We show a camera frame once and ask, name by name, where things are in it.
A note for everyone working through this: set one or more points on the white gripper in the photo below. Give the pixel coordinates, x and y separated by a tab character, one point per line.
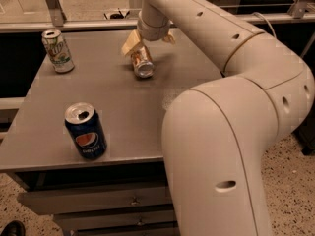
154	31

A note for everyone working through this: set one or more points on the orange soda can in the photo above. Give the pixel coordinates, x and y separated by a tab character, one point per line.
142	62

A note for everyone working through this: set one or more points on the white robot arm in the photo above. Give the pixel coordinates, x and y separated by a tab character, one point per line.
214	134

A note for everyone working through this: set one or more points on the green white 7up can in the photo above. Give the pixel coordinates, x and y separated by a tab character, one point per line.
57	50

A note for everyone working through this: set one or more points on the blue pepsi can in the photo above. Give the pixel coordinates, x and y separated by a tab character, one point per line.
83	124

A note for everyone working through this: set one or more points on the floor power outlet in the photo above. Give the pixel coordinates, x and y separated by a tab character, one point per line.
116	16

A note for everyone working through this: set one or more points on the grey drawer cabinet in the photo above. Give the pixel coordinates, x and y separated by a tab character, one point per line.
38	151

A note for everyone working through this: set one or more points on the middle grey drawer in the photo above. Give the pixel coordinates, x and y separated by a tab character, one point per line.
133	216

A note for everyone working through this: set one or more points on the grey drawer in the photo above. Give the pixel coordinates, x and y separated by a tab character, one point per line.
158	229
71	200
133	216

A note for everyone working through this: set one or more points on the top grey drawer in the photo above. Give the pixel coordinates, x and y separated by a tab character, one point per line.
71	200

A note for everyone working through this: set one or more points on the bottom grey drawer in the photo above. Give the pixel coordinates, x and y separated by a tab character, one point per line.
158	229

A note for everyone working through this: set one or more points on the black shoe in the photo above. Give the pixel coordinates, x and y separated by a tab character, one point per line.
14	228

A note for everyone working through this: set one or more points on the metal railing frame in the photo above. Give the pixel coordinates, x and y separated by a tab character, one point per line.
37	15

